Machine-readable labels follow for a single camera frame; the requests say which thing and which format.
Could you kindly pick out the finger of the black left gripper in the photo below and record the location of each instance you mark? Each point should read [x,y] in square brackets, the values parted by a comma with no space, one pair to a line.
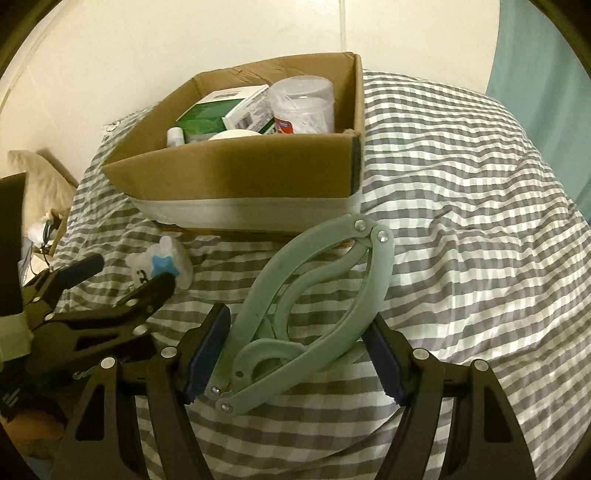
[140,304]
[41,294]

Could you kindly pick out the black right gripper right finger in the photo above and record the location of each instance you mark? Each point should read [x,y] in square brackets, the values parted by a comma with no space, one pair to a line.
[484,439]

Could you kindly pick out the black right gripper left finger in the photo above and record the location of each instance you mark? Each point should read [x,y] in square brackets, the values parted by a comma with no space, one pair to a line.
[102,439]

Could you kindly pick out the green folding clothes hanger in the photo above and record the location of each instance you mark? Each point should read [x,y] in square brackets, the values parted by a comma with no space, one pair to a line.
[306,312]

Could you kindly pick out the green white medicine box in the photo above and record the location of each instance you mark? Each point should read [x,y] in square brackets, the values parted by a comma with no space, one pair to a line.
[238,108]

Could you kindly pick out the small cluttered cardboard box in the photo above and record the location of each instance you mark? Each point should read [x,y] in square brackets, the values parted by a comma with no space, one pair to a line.
[46,233]

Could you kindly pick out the white plush toy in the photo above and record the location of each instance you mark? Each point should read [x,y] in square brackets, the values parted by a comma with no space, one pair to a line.
[167,256]

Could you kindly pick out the beige pillow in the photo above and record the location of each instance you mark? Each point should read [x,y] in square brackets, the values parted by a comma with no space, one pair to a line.
[46,188]

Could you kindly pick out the small white bottle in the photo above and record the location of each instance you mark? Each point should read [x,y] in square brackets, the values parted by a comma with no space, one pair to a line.
[174,137]

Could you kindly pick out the grey checkered bed quilt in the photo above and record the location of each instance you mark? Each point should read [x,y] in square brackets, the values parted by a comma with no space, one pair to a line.
[492,262]

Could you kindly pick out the large brown cardboard box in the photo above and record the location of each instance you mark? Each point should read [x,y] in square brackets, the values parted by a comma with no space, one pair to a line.
[278,183]

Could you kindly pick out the clear cotton swab jar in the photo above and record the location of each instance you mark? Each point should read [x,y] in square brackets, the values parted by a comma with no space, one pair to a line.
[303,105]

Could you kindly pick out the teal green curtain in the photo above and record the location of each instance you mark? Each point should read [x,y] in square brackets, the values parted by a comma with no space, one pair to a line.
[539,79]

